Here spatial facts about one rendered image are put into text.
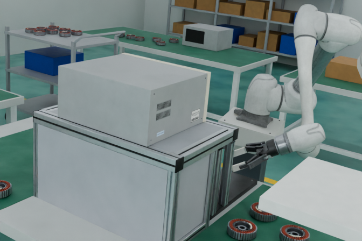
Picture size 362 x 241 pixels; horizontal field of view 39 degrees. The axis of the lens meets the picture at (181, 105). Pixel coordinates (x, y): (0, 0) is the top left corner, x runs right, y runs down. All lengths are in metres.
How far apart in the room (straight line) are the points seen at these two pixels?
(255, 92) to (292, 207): 1.67
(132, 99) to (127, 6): 8.48
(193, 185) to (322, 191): 0.60
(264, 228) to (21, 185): 1.03
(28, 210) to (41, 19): 6.67
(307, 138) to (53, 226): 1.10
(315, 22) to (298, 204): 1.32
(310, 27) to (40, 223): 1.44
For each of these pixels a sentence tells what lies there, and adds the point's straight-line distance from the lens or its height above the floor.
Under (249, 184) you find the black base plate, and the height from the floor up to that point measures 0.77.
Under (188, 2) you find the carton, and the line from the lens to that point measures 9.36.
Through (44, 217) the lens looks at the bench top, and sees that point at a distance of 2.04.
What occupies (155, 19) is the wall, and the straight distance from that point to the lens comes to 10.46.
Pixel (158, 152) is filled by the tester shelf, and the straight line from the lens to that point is 1.69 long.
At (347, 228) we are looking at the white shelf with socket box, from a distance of 1.22.
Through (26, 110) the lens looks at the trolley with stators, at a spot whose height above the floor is 0.18.
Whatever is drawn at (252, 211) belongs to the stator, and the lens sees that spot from 2.11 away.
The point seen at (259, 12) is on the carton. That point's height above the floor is 0.89.
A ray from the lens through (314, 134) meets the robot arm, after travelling 2.23.
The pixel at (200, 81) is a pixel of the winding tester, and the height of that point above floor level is 1.29.
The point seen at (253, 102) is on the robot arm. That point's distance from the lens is 2.87.
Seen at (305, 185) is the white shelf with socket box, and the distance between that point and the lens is 1.37.
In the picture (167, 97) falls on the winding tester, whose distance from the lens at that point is 1.75.
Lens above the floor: 1.76
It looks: 17 degrees down
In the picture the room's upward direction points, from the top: 5 degrees clockwise
